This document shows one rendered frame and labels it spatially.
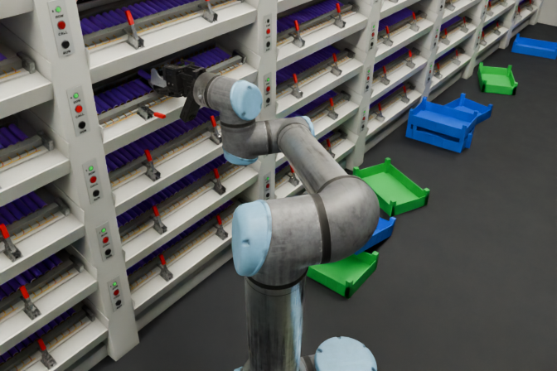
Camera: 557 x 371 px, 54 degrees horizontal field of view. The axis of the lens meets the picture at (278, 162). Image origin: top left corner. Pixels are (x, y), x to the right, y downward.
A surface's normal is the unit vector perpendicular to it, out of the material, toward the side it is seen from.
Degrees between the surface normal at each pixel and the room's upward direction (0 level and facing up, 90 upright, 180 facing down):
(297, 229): 44
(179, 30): 15
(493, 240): 0
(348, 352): 3
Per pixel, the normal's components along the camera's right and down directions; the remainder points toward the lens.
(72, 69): 0.78, 0.34
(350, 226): 0.51, -0.10
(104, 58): 0.22, -0.72
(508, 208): 0.01, -0.84
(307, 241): 0.16, 0.15
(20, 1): 0.75, 0.55
